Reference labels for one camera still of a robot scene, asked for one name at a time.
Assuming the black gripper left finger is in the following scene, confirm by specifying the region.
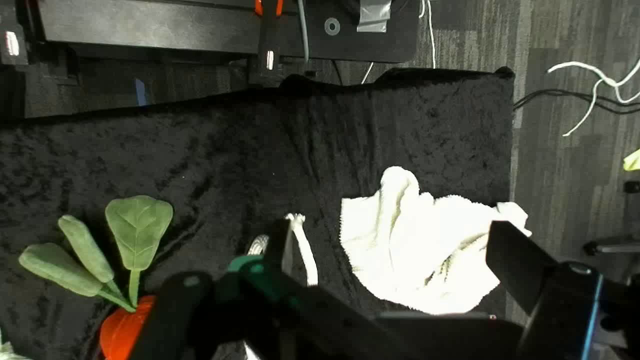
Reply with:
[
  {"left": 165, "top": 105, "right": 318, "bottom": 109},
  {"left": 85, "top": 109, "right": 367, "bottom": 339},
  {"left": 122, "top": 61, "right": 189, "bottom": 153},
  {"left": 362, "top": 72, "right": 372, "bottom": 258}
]
[{"left": 131, "top": 219, "right": 399, "bottom": 360}]

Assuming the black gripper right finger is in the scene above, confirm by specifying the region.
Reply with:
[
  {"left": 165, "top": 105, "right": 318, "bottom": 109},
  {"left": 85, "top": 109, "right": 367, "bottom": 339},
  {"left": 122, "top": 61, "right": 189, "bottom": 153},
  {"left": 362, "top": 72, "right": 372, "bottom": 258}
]
[{"left": 483, "top": 218, "right": 640, "bottom": 360}]

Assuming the white rope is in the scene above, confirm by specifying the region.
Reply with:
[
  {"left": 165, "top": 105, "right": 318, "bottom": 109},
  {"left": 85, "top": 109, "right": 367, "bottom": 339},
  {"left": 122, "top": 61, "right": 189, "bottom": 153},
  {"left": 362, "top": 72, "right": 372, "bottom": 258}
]
[{"left": 242, "top": 209, "right": 322, "bottom": 287}]

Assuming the white towel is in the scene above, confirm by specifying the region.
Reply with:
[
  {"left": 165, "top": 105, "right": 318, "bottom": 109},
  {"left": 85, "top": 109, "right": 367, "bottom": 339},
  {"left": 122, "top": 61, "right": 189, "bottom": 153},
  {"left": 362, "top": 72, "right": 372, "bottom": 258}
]
[{"left": 339, "top": 165, "right": 530, "bottom": 313}]

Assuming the plush carrot toy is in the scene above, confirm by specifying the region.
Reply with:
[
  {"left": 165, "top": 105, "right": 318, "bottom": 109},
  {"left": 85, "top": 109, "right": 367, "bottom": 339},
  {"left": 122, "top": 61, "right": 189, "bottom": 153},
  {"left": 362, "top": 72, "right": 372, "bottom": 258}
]
[{"left": 18, "top": 193, "right": 174, "bottom": 360}]

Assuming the black velvet table cloth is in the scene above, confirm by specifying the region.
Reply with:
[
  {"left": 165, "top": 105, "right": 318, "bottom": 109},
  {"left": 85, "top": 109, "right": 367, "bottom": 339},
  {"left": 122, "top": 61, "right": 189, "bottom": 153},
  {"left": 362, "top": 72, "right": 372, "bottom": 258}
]
[{"left": 0, "top": 68, "right": 514, "bottom": 360}]

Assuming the white cable on floor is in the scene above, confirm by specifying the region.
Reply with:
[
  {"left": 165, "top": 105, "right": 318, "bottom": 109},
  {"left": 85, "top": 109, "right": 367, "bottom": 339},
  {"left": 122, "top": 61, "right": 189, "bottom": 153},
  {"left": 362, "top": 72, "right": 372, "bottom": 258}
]
[{"left": 546, "top": 57, "right": 640, "bottom": 140}]

